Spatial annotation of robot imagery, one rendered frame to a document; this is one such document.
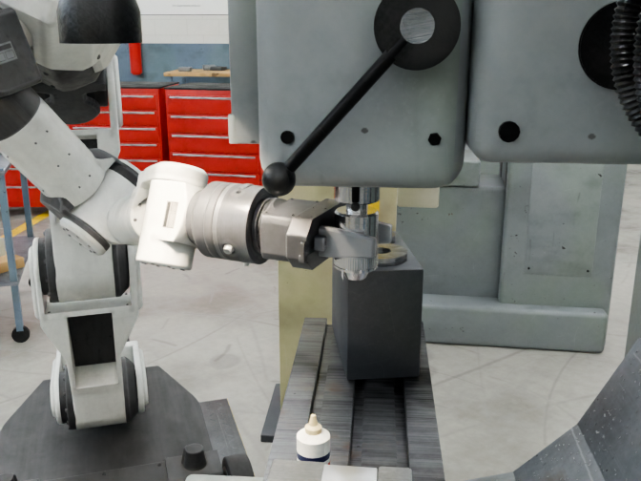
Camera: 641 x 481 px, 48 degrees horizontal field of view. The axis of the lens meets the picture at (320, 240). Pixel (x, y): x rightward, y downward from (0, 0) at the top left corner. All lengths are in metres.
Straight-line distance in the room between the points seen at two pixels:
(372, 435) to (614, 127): 0.58
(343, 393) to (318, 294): 1.51
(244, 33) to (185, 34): 9.34
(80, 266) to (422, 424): 0.69
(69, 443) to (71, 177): 0.83
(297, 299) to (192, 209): 1.85
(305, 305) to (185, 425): 1.03
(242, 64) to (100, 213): 0.42
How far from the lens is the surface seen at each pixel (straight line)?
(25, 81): 1.00
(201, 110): 5.44
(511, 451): 2.77
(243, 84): 0.74
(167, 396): 1.89
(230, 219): 0.79
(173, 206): 0.84
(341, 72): 0.65
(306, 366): 1.24
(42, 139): 1.03
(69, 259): 1.40
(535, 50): 0.64
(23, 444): 1.79
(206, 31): 10.01
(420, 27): 0.61
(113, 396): 1.62
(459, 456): 2.71
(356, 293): 1.14
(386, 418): 1.10
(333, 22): 0.64
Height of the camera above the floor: 1.46
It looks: 17 degrees down
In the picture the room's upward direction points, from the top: straight up
